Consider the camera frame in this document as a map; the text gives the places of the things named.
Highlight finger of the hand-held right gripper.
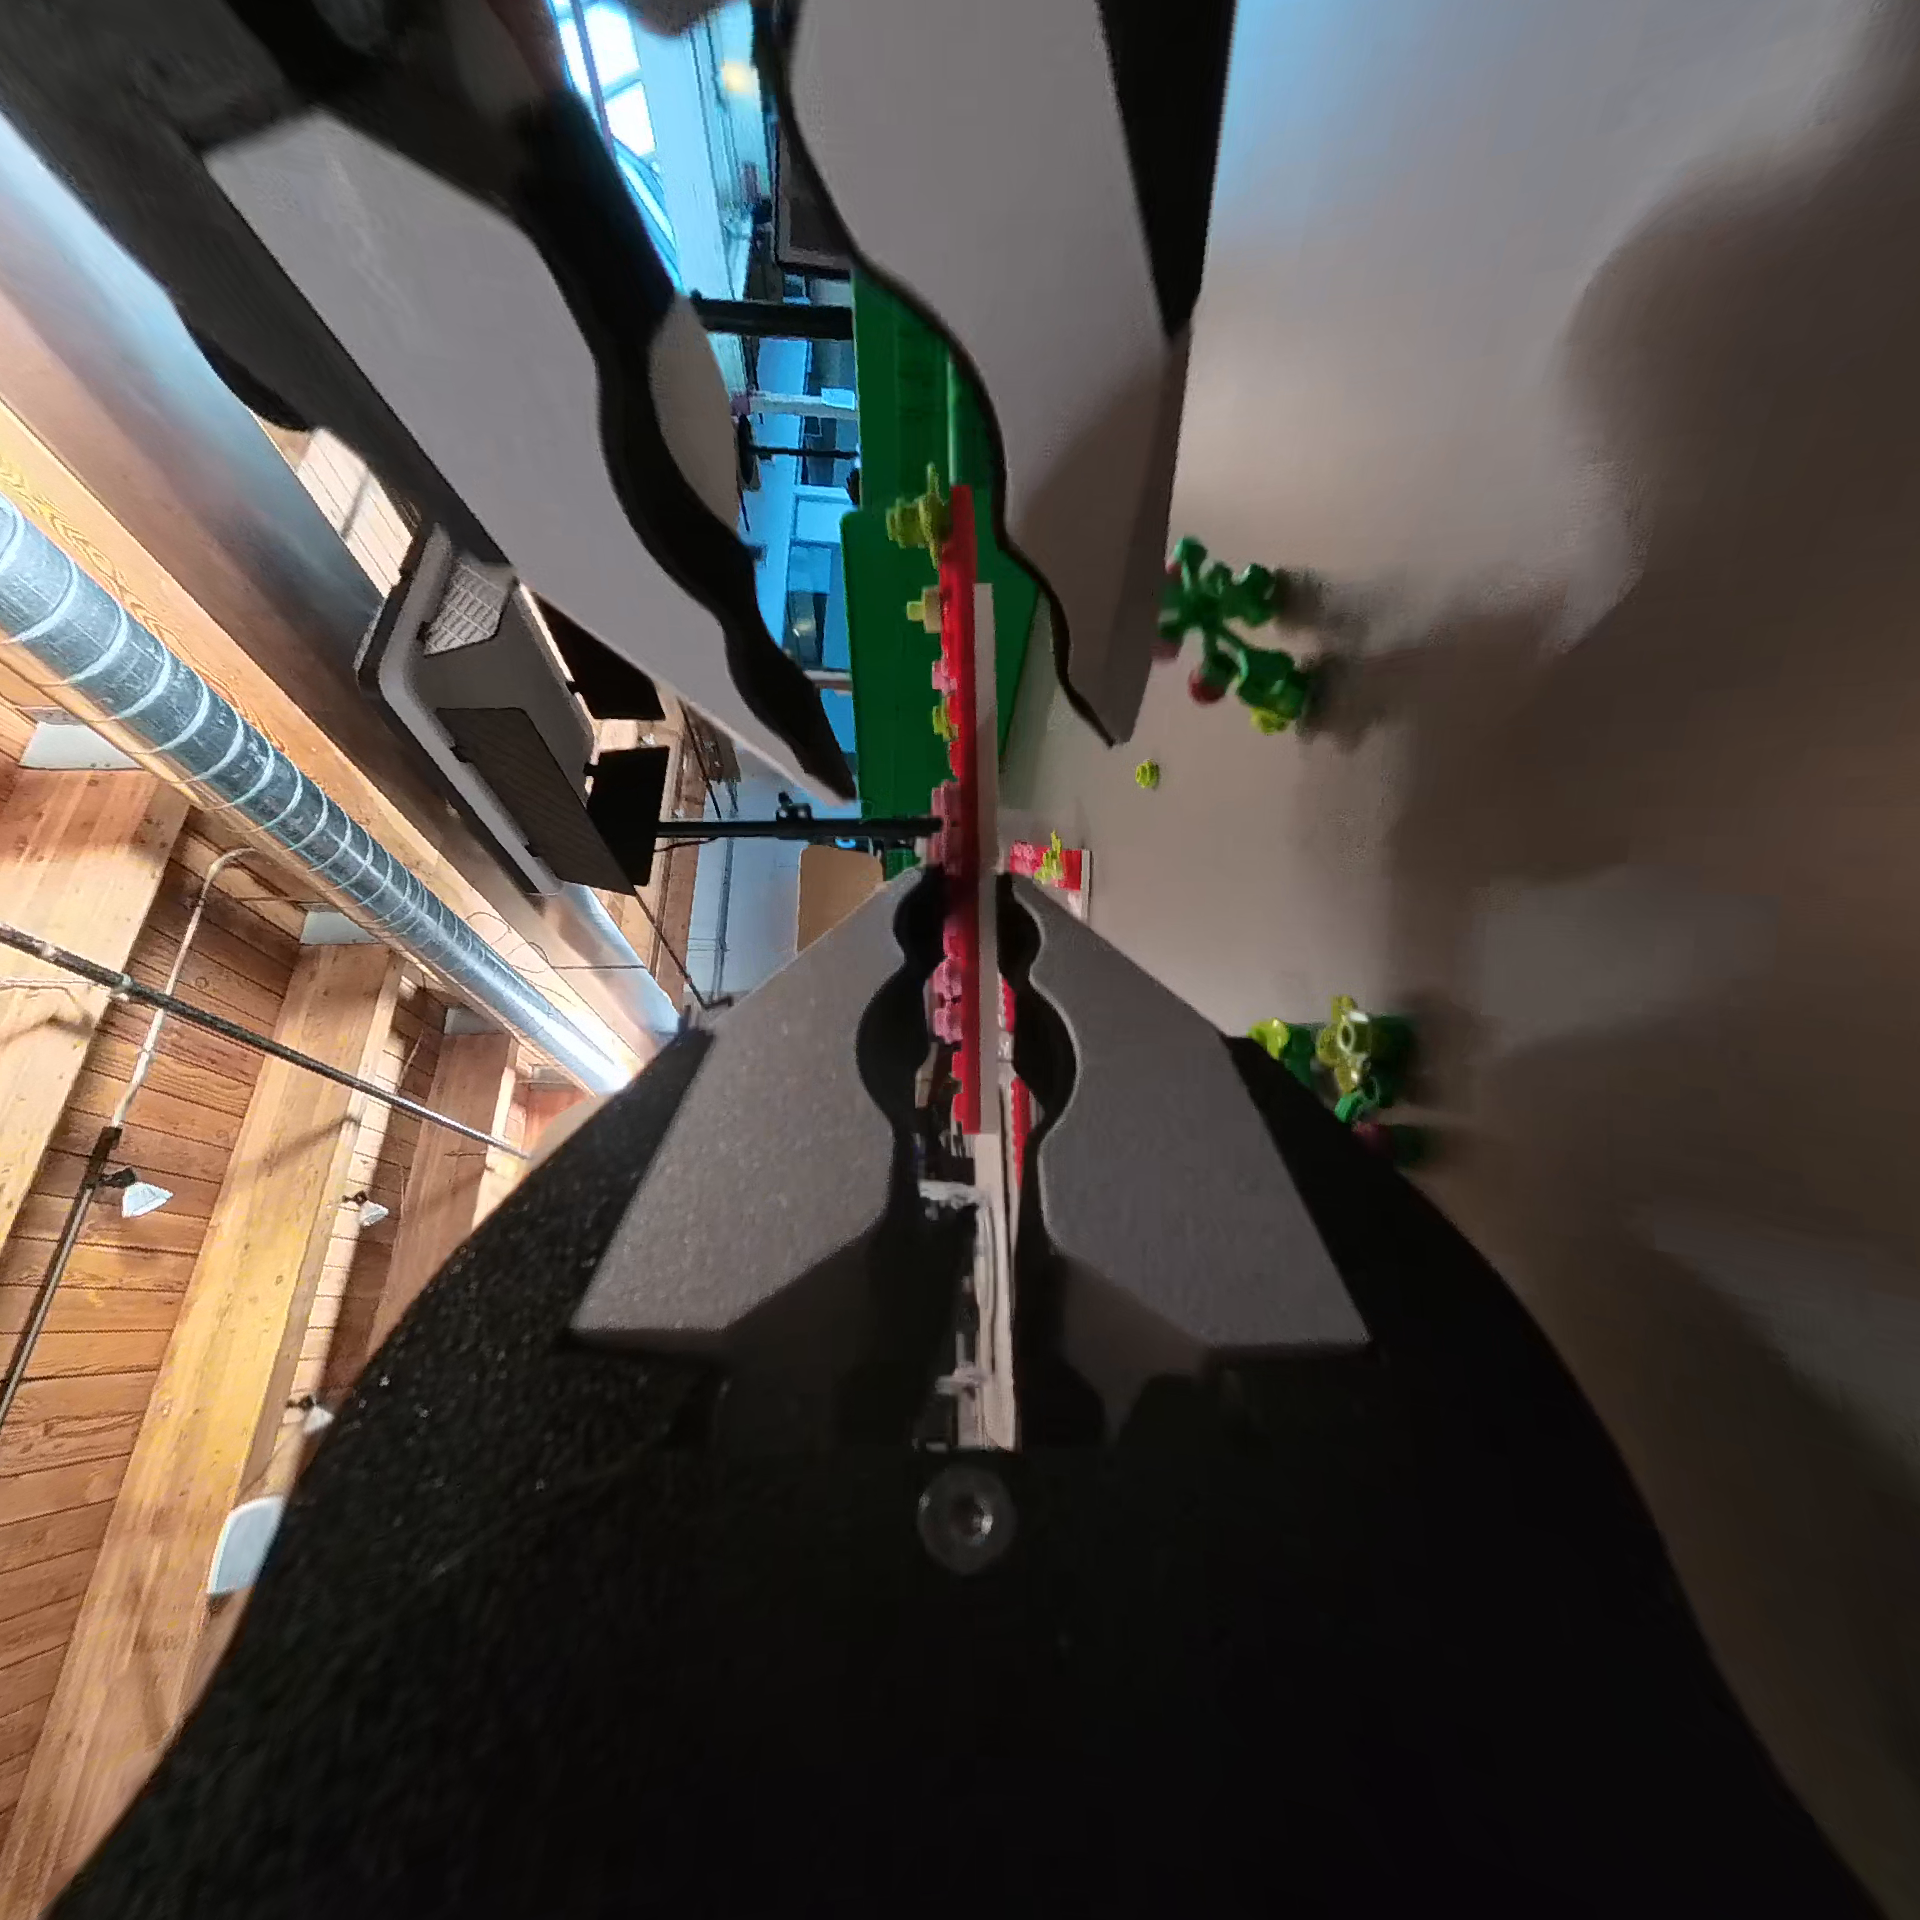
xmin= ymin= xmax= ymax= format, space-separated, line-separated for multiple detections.
xmin=764 ymin=0 xmax=1237 ymax=748
xmin=199 ymin=87 xmax=860 ymax=801

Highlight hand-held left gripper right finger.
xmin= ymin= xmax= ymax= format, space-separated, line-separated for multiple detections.
xmin=994 ymin=875 xmax=1375 ymax=1356

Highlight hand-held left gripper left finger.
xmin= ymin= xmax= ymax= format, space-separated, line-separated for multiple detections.
xmin=571 ymin=866 xmax=951 ymax=1343

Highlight lego flower sprig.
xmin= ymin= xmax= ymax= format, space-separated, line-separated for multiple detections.
xmin=1248 ymin=995 xmax=1430 ymax=1170

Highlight red lego strip with flowers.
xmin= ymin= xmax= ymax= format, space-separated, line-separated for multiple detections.
xmin=884 ymin=464 xmax=1041 ymax=1451

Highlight small red lime lego pieces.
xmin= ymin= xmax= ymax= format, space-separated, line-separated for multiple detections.
xmin=1002 ymin=828 xmax=1099 ymax=906

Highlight green lego baseplate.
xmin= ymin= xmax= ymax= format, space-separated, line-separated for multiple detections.
xmin=837 ymin=266 xmax=1041 ymax=881

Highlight green lego flower cluster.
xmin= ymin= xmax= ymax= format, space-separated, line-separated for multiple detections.
xmin=1153 ymin=537 xmax=1326 ymax=738

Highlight black monitor on stand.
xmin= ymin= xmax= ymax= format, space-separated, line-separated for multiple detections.
xmin=582 ymin=744 xmax=945 ymax=894

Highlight white ceiling unit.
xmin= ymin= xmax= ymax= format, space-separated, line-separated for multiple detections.
xmin=354 ymin=524 xmax=641 ymax=903

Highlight white ceiling lamp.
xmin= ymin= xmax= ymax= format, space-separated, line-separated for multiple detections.
xmin=207 ymin=1494 xmax=290 ymax=1599

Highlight silver ventilation duct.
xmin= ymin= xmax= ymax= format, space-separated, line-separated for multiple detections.
xmin=0 ymin=495 xmax=681 ymax=1086

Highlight black ceiling rail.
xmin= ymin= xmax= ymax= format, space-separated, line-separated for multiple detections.
xmin=0 ymin=919 xmax=531 ymax=1161

